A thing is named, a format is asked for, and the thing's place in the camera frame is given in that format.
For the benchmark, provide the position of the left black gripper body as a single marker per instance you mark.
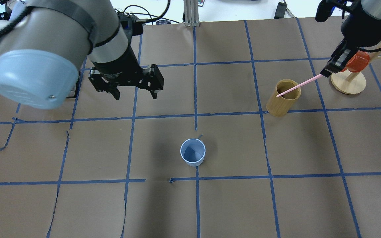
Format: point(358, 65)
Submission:
point(117, 64)

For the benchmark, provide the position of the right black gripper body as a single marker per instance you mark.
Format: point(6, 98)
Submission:
point(359, 30)

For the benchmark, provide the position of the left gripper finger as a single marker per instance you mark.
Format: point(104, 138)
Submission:
point(154, 94)
point(116, 94)

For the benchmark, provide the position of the pink chopstick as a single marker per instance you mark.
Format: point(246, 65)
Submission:
point(300, 85)

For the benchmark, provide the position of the light blue cup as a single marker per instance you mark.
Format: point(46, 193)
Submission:
point(192, 152)

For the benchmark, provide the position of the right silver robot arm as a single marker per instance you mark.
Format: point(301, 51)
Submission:
point(372, 7)

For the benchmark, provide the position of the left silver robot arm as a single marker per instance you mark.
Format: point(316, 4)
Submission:
point(43, 48)

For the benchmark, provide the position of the orange hanging cup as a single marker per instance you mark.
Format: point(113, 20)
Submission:
point(358, 62)

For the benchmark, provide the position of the bamboo chopstick holder cup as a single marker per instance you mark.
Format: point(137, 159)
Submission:
point(280, 103)

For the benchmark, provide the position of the black power adapter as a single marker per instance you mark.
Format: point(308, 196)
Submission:
point(281, 10)

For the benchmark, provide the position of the black wire mug rack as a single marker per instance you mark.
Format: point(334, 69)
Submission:
point(74, 90)

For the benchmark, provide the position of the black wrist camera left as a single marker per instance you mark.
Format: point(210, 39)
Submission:
point(131, 24)

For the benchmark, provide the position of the aluminium frame post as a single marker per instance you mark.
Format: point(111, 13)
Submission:
point(191, 13)

